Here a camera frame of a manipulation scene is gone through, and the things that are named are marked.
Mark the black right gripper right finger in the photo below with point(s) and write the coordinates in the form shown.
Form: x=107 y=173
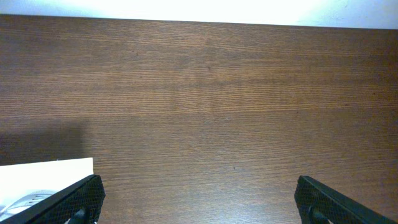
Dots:
x=317 y=203

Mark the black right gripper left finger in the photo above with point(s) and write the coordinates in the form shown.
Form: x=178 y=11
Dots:
x=81 y=202

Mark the white plastic cutlery tray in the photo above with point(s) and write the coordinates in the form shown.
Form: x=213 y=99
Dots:
x=51 y=177

